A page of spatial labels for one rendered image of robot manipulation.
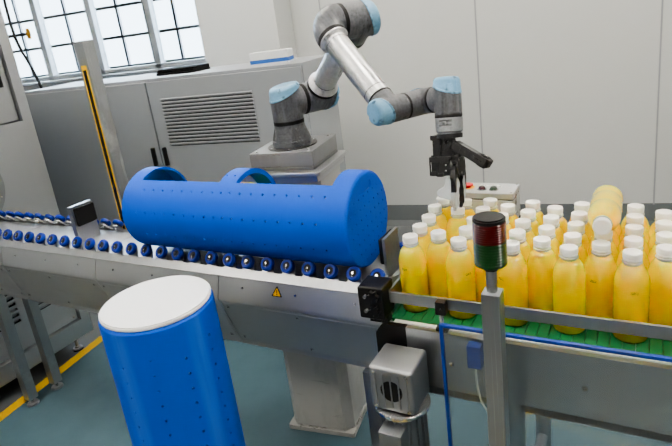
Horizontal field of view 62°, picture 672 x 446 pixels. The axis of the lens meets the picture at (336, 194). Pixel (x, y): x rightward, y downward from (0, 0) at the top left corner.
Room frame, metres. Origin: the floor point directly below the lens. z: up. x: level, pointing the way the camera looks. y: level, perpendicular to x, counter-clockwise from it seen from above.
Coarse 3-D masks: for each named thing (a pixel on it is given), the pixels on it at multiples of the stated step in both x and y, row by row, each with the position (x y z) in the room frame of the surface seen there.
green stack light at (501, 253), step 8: (480, 248) 0.98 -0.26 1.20; (488, 248) 0.97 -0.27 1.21; (496, 248) 0.97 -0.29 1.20; (504, 248) 0.98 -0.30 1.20; (480, 256) 0.98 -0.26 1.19; (488, 256) 0.97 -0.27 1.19; (496, 256) 0.97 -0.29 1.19; (504, 256) 0.98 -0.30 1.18; (480, 264) 0.98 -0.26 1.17; (488, 264) 0.97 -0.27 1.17; (496, 264) 0.97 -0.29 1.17; (504, 264) 0.98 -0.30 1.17
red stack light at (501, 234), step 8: (472, 224) 1.00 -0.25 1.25; (504, 224) 0.98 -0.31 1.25; (472, 232) 1.01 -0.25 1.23; (480, 232) 0.98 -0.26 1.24; (488, 232) 0.97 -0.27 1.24; (496, 232) 0.97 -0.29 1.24; (504, 232) 0.98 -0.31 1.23; (480, 240) 0.98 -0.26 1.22; (488, 240) 0.97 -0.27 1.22; (496, 240) 0.97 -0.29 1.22; (504, 240) 0.98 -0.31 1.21
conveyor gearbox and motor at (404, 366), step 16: (384, 352) 1.20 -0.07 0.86; (400, 352) 1.19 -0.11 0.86; (416, 352) 1.19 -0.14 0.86; (384, 368) 1.14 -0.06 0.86; (400, 368) 1.13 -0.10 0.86; (416, 368) 1.13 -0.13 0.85; (384, 384) 1.14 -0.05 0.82; (400, 384) 1.12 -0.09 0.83; (416, 384) 1.12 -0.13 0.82; (384, 400) 1.14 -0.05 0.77; (400, 400) 1.12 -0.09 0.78; (416, 400) 1.11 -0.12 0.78; (384, 416) 1.13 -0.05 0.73; (400, 416) 1.12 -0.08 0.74; (416, 416) 1.11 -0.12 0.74; (384, 432) 1.11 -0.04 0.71; (400, 432) 1.10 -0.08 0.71; (416, 432) 1.13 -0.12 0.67
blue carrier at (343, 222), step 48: (144, 192) 1.83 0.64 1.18; (192, 192) 1.72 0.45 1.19; (240, 192) 1.63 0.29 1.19; (288, 192) 1.55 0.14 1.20; (336, 192) 1.48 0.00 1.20; (384, 192) 1.64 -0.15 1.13; (144, 240) 1.85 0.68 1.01; (192, 240) 1.71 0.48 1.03; (240, 240) 1.60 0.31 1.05; (288, 240) 1.51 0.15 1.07; (336, 240) 1.43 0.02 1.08
